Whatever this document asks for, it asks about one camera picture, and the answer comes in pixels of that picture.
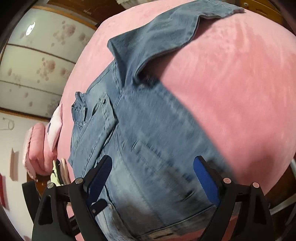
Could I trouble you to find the wooden drawer cabinet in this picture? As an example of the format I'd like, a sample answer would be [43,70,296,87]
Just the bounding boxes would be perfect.
[235,0,284,26]

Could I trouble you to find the small white pillow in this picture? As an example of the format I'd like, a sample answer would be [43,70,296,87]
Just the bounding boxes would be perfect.
[45,104,63,152]

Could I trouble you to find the blue denim jacket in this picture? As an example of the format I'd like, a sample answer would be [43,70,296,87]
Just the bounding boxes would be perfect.
[69,1,241,240]

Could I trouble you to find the floral sliding wardrobe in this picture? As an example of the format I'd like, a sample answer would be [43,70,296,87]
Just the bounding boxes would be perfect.
[1,6,96,118]

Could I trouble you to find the folded pink quilt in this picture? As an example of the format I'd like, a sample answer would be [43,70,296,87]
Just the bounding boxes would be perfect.
[22,123,57,180]

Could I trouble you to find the folded green black shirt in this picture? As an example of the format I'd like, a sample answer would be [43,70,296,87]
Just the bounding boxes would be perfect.
[50,158,71,186]

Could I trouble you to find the pink bed sheet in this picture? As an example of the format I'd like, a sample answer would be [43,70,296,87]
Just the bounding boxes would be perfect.
[58,1,295,193]

